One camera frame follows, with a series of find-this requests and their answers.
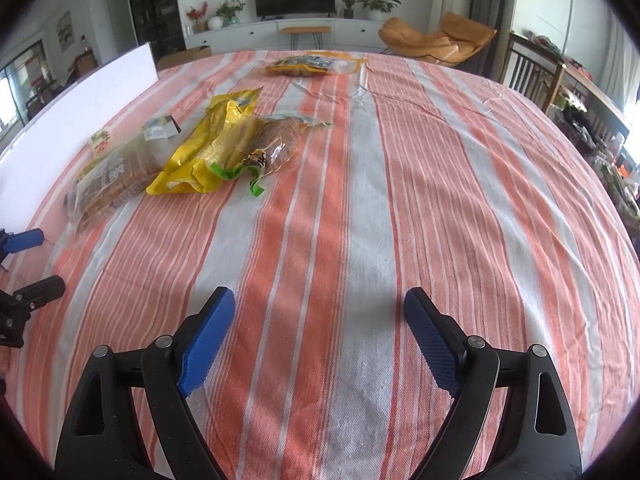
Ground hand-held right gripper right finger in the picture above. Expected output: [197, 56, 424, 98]
[404, 287, 583, 480]

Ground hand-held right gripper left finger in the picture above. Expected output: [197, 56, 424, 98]
[54, 286, 236, 480]

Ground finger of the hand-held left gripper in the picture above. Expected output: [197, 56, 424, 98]
[0, 275, 67, 348]
[0, 227, 46, 273]

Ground clear packet of brown crackers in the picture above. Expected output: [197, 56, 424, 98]
[65, 132, 183, 233]

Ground small red green label packet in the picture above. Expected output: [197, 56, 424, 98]
[90, 127, 113, 158]

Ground white foam board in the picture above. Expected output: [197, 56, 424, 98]
[0, 42, 160, 233]

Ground orange striped tablecloth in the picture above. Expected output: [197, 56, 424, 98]
[0, 50, 632, 480]

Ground small white label packet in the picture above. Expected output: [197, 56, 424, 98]
[142, 116, 182, 141]

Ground yellow snack bag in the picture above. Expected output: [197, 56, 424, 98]
[146, 87, 264, 196]

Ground clear packet of brown bread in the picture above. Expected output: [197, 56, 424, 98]
[235, 115, 333, 198]

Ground cardboard box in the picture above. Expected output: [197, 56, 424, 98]
[157, 46, 213, 71]

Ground cluttered wooden side table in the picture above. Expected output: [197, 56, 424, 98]
[550, 60, 640, 221]

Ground black tall cabinet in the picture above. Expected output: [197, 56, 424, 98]
[125, 0, 187, 53]

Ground red flowers in vase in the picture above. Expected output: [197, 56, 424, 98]
[186, 1, 209, 34]

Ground dark wooden chair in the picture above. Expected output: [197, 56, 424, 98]
[500, 32, 566, 111]

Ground yellow clear snack packet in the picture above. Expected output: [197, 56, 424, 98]
[265, 51, 368, 77]

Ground orange lounge chair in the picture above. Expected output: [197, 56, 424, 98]
[378, 11, 498, 68]

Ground white television cabinet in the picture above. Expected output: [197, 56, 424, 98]
[185, 17, 401, 53]

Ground green potted plant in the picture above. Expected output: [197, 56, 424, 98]
[216, 0, 247, 27]

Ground small wooden bench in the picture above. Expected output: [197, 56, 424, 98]
[279, 25, 332, 52]

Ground grey curtain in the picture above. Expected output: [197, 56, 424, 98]
[430, 0, 521, 78]

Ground large leafy potted plant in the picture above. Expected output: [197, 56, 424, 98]
[356, 0, 402, 23]

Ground framed wall picture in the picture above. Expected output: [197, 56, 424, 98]
[56, 10, 74, 51]

